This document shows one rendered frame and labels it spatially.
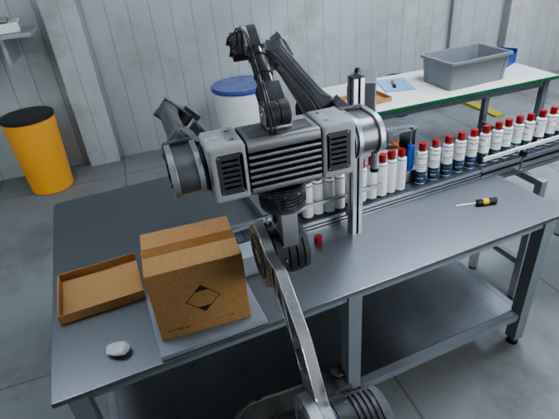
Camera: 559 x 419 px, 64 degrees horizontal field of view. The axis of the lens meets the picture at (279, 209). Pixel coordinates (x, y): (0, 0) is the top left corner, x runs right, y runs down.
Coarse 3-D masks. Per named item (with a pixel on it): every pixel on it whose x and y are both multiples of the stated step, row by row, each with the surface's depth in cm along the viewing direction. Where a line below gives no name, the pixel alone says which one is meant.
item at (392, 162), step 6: (390, 150) 201; (390, 156) 200; (390, 162) 201; (396, 162) 202; (390, 168) 202; (396, 168) 203; (390, 174) 204; (390, 180) 205; (390, 186) 207; (390, 192) 209
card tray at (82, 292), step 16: (128, 256) 187; (80, 272) 181; (96, 272) 184; (112, 272) 183; (128, 272) 182; (64, 288) 176; (80, 288) 175; (96, 288) 175; (112, 288) 174; (128, 288) 173; (64, 304) 168; (80, 304) 168; (96, 304) 162; (112, 304) 164; (64, 320) 159
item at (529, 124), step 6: (528, 114) 225; (534, 114) 223; (528, 120) 225; (528, 126) 226; (534, 126) 227; (528, 132) 227; (522, 138) 230; (528, 138) 229; (522, 144) 232; (528, 150) 233
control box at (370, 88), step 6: (366, 72) 170; (372, 72) 169; (366, 78) 164; (372, 78) 163; (366, 84) 160; (372, 84) 159; (366, 90) 161; (372, 90) 160; (366, 96) 162; (372, 96) 162; (366, 102) 163; (372, 102) 163; (372, 108) 164
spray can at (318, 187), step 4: (316, 180) 190; (320, 180) 190; (316, 184) 190; (320, 184) 190; (316, 188) 191; (320, 188) 191; (316, 192) 192; (320, 192) 192; (316, 196) 193; (320, 196) 193; (316, 200) 194; (316, 208) 196; (320, 208) 196; (316, 212) 197; (320, 212) 197
